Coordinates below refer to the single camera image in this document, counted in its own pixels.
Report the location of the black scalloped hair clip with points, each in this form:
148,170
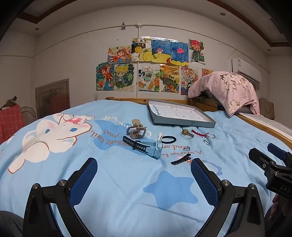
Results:
180,159

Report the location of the red plaid cloth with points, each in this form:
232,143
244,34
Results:
11,123

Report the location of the cream scalloped snap hair clip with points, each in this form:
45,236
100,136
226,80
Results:
159,137

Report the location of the khaki hanging jacket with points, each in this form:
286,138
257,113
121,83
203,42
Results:
267,107

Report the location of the white air conditioner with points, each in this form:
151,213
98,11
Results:
244,67

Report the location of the white wall conduit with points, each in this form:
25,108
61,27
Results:
138,30

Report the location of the white mattress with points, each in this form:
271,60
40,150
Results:
273,124

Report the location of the blue claw hair clip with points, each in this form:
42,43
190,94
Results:
146,145

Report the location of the pink floral cloth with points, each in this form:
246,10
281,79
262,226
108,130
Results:
228,88

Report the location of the grey cardboard box tray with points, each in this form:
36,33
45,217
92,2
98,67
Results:
175,111

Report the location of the wooden bed frame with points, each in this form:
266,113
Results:
126,100

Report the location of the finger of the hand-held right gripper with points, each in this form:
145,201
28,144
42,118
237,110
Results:
259,157
277,150

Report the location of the blue cartoon printed blanket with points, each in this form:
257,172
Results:
125,177

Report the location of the dark grey bundle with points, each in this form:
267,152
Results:
213,98

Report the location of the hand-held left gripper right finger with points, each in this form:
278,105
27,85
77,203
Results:
203,180

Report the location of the group of colourful wall drawings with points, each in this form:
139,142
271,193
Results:
168,50

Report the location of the brown wooden door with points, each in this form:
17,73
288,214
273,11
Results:
52,100

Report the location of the beige hair claw clip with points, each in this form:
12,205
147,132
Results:
134,134

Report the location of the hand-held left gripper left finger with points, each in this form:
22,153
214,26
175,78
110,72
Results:
84,180

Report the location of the person's right hand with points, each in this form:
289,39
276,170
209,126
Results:
276,200

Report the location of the red hair clip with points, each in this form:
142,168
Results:
196,132

